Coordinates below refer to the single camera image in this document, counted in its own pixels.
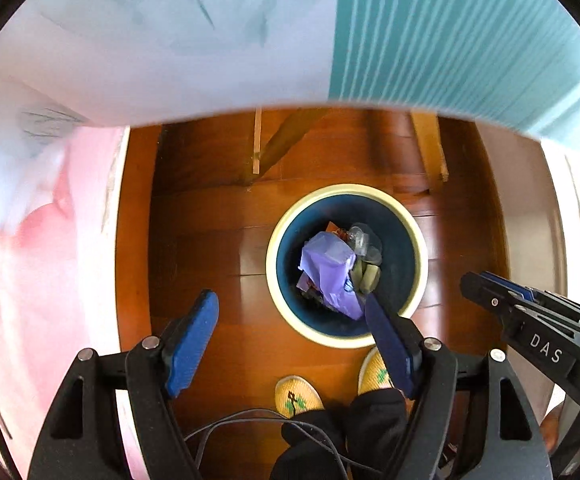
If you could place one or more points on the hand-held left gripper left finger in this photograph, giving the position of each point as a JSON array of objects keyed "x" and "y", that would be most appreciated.
[{"x": 190, "y": 350}]

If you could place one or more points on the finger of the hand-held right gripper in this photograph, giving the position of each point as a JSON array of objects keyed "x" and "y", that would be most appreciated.
[
  {"x": 489, "y": 295},
  {"x": 554, "y": 305}
]

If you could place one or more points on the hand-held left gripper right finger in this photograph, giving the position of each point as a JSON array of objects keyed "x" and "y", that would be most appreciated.
[{"x": 387, "y": 345}]

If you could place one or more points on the purple plastic bag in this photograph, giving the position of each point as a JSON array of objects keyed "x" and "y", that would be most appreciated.
[{"x": 330, "y": 270}]

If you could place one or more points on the clear plastic bag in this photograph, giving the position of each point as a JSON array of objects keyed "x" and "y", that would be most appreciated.
[{"x": 364, "y": 242}]

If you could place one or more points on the dark blue bin cream rim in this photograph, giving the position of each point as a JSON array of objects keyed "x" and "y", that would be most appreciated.
[{"x": 290, "y": 260}]

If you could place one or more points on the person's right hand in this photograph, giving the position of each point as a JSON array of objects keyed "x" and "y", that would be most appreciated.
[{"x": 551, "y": 427}]

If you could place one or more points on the yellow knitted slipper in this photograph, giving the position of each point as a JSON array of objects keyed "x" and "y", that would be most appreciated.
[
  {"x": 374, "y": 375},
  {"x": 297, "y": 397}
]

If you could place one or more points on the black trousers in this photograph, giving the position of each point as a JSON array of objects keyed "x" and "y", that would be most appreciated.
[{"x": 369, "y": 420}]

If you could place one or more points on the wooden table leg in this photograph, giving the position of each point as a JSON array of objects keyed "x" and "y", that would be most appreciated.
[
  {"x": 429, "y": 145},
  {"x": 285, "y": 145}
]

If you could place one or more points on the blue printed tablecloth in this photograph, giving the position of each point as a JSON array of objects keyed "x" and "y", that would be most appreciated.
[{"x": 170, "y": 35}]

